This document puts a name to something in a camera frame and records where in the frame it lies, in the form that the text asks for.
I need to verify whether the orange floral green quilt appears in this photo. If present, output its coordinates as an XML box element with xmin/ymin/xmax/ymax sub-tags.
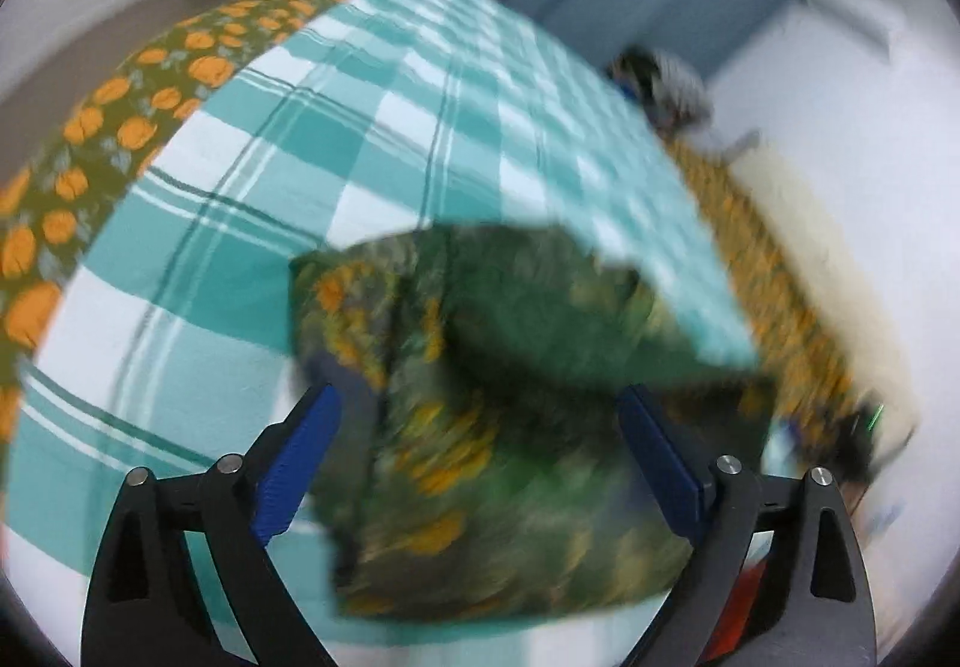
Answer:
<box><xmin>0</xmin><ymin>0</ymin><xmax>863</xmax><ymax>447</ymax></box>

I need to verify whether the pile of clothes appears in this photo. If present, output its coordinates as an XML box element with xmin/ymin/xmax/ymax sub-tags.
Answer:
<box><xmin>606</xmin><ymin>46</ymin><xmax>713</xmax><ymax>130</ymax></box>

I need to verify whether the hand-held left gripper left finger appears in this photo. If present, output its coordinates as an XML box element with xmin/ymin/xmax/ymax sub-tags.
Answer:
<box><xmin>79</xmin><ymin>382</ymin><xmax>343</xmax><ymax>667</ymax></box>

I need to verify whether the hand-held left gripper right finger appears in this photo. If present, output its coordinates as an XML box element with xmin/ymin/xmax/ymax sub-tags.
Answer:
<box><xmin>616</xmin><ymin>383</ymin><xmax>878</xmax><ymax>667</ymax></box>

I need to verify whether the teal plaid bed sheet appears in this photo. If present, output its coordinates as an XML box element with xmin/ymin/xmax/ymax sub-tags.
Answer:
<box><xmin>4</xmin><ymin>0</ymin><xmax>760</xmax><ymax>647</ymax></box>

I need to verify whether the green landscape print jacket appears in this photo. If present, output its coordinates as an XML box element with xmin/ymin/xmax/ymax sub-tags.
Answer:
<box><xmin>289</xmin><ymin>223</ymin><xmax>777</xmax><ymax>619</ymax></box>

